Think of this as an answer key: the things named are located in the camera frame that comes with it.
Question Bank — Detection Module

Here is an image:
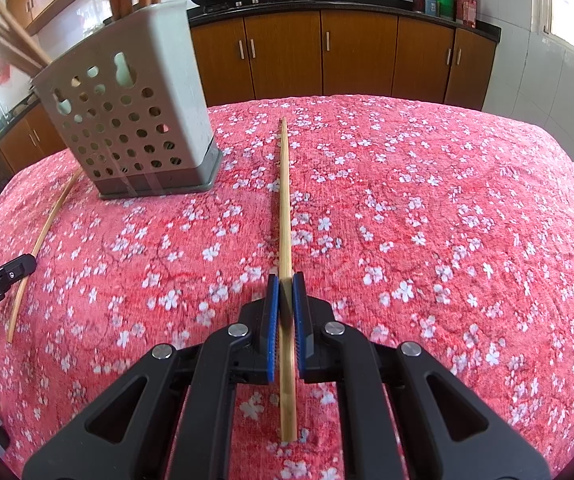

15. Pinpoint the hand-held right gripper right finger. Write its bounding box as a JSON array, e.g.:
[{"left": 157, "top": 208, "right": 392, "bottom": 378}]
[{"left": 292, "top": 270, "right": 552, "bottom": 480}]

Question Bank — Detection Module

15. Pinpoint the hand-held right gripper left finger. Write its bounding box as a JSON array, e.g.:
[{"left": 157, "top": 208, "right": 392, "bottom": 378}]
[{"left": 22, "top": 271, "right": 282, "bottom": 480}]

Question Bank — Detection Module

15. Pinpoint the grey perforated chopstick holder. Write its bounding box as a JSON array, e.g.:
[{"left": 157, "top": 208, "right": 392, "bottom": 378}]
[{"left": 31, "top": 0, "right": 222, "bottom": 201}]

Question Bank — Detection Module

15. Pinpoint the brown sink cabinet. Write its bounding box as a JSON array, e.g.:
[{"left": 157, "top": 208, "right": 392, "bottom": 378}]
[{"left": 0, "top": 102, "right": 68, "bottom": 193}]

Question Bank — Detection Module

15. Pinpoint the red floral tablecloth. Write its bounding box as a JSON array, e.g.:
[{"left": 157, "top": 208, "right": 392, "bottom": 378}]
[{"left": 0, "top": 94, "right": 574, "bottom": 480}]

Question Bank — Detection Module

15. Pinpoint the brown wooden base cabinet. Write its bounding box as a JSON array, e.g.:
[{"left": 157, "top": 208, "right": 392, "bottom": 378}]
[{"left": 189, "top": 9, "right": 498, "bottom": 111}]

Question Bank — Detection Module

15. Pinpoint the black kitchen countertop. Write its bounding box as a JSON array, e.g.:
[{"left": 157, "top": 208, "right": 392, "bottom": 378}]
[{"left": 187, "top": 0, "right": 502, "bottom": 43}]

